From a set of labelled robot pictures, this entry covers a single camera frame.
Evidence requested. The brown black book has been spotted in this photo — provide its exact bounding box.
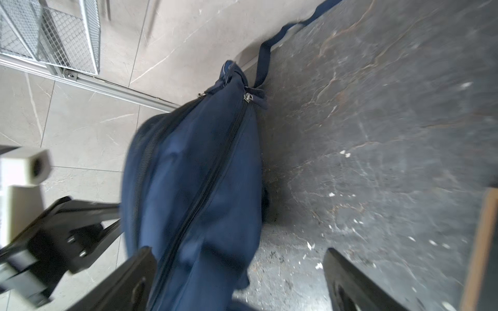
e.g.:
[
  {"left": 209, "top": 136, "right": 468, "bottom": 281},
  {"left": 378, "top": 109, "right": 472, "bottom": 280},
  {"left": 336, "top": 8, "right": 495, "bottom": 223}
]
[{"left": 460, "top": 187, "right": 497, "bottom": 310}]

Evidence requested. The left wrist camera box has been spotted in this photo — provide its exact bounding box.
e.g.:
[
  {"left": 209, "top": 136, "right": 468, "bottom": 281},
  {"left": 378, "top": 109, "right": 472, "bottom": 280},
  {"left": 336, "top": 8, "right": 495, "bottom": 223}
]
[{"left": 1, "top": 145, "right": 51, "bottom": 247}]

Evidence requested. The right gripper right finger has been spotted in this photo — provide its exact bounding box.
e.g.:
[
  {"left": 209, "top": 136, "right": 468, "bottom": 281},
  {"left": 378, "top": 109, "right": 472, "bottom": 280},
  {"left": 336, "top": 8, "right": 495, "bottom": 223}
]
[{"left": 322, "top": 248, "right": 406, "bottom": 311}]

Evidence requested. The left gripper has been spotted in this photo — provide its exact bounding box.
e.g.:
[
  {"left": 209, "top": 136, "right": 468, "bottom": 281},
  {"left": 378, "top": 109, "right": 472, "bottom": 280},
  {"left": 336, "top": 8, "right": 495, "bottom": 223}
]
[{"left": 1, "top": 196, "right": 122, "bottom": 307}]

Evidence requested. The navy blue student backpack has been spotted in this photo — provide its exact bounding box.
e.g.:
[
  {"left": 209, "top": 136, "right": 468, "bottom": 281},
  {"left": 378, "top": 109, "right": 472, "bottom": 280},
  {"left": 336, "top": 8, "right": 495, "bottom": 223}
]
[{"left": 119, "top": 0, "right": 343, "bottom": 311}]

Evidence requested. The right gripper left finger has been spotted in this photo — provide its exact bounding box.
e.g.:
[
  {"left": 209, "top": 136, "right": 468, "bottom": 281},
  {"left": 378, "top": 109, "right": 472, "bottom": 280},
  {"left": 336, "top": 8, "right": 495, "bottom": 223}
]
[{"left": 69, "top": 246, "right": 157, "bottom": 310}]

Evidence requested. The white wire mesh basket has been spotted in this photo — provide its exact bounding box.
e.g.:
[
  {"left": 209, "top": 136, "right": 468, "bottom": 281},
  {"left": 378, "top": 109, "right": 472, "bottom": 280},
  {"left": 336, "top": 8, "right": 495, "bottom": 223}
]
[{"left": 1, "top": 1, "right": 101, "bottom": 75}]

